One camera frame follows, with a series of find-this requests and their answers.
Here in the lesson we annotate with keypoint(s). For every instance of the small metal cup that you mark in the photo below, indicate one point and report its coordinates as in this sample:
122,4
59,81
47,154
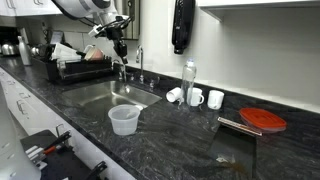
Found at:
34,51

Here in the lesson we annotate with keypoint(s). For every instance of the clear plastic food container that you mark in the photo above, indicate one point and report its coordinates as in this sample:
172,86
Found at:
66,50

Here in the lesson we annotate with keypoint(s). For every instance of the stainless steel sink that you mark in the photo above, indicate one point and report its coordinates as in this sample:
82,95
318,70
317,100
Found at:
100,96

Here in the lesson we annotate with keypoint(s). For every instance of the silver aluminium profiles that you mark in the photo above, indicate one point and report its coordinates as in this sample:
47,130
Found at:
33,153

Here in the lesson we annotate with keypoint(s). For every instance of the tall chrome faucet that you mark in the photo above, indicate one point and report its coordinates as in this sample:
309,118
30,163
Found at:
141,66

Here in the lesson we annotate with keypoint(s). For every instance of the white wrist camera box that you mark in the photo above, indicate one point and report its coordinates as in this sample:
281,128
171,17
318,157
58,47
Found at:
96,30

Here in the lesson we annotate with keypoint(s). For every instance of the clear plastic water bottle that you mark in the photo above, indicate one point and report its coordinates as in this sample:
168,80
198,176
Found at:
188,80

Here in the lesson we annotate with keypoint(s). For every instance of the silver kettle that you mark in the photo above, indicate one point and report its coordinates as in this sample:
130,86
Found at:
9,49

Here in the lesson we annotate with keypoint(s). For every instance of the chrome faucet side lever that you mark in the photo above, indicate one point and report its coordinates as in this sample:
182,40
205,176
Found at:
154,82

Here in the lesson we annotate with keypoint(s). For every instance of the white wall shelf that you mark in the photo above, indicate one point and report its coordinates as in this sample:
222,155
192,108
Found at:
250,2

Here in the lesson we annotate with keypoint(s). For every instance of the small gray frame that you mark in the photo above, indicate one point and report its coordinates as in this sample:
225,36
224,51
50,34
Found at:
56,37

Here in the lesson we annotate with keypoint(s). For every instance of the white base cabinets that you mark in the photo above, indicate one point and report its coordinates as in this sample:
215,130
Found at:
36,113

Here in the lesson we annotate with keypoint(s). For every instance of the translucent round plastic tub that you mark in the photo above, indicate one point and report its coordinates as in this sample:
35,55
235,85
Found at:
124,120

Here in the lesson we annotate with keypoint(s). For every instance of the orange black pliers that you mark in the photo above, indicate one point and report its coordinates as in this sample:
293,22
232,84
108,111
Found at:
61,138

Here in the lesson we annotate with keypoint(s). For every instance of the steel paper towel dispenser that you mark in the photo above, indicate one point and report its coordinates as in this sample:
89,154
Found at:
134,20

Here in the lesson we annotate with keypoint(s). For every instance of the black wall soap dispenser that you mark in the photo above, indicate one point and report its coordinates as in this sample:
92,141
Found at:
182,23

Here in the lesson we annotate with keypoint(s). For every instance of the white slim bottle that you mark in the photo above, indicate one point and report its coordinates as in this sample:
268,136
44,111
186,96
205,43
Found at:
24,51

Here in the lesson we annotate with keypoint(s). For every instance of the white ceramic mug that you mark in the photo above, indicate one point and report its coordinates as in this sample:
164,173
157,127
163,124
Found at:
174,94
197,96
215,99

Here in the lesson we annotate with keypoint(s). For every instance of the white upper cabinets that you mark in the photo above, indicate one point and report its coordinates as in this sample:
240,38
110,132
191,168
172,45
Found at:
26,6

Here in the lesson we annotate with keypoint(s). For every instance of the black tool cart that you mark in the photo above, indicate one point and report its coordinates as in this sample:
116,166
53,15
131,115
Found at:
66,166

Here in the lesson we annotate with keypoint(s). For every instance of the black dish rack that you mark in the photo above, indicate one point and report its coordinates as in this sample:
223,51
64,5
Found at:
80,71

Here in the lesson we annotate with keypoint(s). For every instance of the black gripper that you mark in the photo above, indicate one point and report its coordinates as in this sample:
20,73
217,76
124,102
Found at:
118,40

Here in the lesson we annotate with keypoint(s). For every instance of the small chrome faucet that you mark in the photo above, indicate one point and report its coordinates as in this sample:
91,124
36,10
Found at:
116,65

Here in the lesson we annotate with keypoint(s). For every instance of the metal spoon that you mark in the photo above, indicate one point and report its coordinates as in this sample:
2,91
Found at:
127,88

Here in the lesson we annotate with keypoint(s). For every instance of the cream bowl with pink outside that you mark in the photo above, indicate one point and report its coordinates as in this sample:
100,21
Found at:
95,54

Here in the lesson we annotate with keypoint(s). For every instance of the black flat panel silver edge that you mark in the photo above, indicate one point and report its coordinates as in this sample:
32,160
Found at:
233,150

